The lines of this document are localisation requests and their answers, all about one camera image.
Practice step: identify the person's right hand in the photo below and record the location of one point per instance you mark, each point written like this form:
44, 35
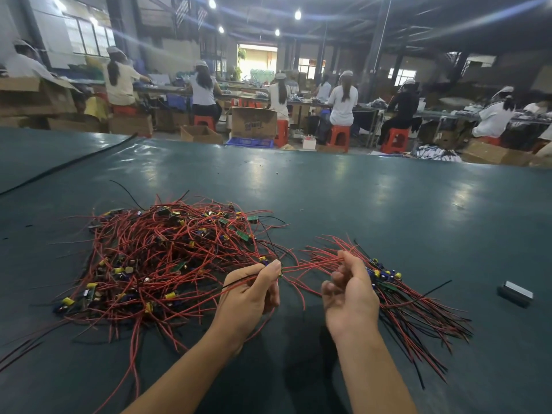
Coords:
352, 297

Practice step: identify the person's left hand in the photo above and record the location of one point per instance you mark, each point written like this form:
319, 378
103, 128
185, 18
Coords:
246, 302

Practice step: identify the person's left forearm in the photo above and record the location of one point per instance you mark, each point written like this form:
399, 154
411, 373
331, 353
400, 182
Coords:
181, 379

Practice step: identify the person's right forearm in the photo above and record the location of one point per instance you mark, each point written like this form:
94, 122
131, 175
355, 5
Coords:
375, 379

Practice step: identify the dark green table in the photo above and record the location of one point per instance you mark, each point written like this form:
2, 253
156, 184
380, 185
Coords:
448, 202

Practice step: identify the blue plastic crate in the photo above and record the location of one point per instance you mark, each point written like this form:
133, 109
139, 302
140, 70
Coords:
250, 142

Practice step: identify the red plastic stool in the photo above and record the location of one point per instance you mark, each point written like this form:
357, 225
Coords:
490, 140
396, 140
203, 121
282, 132
340, 137
124, 109

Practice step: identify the small black grey block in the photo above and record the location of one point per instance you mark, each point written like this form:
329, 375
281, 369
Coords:
515, 293

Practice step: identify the heap of black white items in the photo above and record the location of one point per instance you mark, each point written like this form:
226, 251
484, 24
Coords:
437, 152

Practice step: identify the yellow sack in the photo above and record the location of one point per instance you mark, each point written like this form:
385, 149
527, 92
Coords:
97, 107

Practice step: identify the large open cardboard box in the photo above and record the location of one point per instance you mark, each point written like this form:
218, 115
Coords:
36, 96

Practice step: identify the grid window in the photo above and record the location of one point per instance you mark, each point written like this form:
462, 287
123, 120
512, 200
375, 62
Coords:
89, 34

